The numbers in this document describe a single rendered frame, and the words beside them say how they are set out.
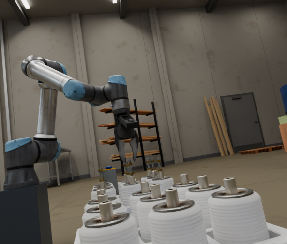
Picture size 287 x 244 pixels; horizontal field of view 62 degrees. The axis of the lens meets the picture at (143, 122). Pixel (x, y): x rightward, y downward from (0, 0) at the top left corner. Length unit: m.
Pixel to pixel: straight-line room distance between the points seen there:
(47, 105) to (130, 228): 1.01
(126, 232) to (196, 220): 0.12
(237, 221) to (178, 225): 0.11
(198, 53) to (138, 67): 2.42
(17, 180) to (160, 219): 0.91
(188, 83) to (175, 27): 2.32
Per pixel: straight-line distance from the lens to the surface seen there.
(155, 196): 0.56
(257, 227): 0.48
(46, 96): 1.34
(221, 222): 0.48
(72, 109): 8.68
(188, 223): 0.42
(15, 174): 1.25
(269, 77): 10.86
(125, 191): 0.96
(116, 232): 0.40
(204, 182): 0.60
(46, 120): 1.33
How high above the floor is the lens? 0.34
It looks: 9 degrees up
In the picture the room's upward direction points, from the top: 9 degrees counter-clockwise
